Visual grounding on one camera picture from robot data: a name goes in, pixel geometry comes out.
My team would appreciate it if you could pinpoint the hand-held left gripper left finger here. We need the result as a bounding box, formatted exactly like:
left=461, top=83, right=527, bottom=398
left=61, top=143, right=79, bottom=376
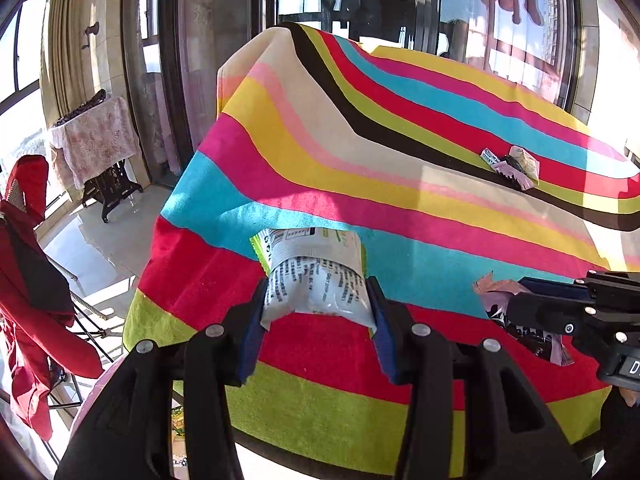
left=55, top=277, right=271, bottom=480

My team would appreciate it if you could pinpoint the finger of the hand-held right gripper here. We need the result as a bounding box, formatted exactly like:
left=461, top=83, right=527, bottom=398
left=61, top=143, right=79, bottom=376
left=505, top=291, right=608, bottom=336
left=519, top=270, right=640, bottom=301

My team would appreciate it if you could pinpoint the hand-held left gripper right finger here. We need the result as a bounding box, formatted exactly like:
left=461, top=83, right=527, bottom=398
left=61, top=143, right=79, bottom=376
left=366, top=275, right=591, bottom=480

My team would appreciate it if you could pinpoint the pink snack packet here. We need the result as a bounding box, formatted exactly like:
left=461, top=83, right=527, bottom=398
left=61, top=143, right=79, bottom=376
left=472, top=271, right=576, bottom=366
left=495, top=162, right=536, bottom=191

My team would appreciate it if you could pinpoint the white green snack packet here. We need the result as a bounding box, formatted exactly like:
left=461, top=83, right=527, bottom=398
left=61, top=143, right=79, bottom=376
left=250, top=226, right=377, bottom=333

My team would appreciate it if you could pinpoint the small black snack packet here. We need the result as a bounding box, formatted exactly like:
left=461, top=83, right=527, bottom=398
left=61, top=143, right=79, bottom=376
left=495, top=155, right=523, bottom=178

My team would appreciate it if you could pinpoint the white round pastry packet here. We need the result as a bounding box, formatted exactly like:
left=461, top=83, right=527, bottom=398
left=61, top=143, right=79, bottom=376
left=509, top=145, right=541, bottom=181

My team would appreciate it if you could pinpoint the metal folding chair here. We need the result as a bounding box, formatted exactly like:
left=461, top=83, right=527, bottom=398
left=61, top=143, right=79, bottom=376
left=45, top=255, right=126, bottom=411

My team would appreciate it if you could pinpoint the striped colourful cloth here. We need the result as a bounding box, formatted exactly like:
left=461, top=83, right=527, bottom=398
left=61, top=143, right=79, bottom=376
left=122, top=22, right=640, bottom=478

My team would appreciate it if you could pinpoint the black iron table base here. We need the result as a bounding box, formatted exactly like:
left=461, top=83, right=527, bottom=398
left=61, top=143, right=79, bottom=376
left=80, top=162, right=144, bottom=223

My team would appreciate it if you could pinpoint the red jacket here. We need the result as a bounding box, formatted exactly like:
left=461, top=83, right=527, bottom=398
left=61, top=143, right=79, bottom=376
left=0, top=155, right=103, bottom=441

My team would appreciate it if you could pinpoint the dark object on table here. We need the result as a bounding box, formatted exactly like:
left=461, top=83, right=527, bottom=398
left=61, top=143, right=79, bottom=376
left=54, top=88, right=108, bottom=127

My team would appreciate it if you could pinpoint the dark framed glass door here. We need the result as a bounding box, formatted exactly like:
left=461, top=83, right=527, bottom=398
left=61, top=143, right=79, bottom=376
left=122, top=0, right=586, bottom=111

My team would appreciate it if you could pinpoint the beige curtain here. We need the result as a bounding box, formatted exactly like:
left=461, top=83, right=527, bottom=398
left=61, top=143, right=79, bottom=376
left=40, top=0, right=126, bottom=126

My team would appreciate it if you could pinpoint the dark framed window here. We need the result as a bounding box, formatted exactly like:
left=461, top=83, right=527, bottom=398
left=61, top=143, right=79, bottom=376
left=0, top=0, right=51, bottom=171

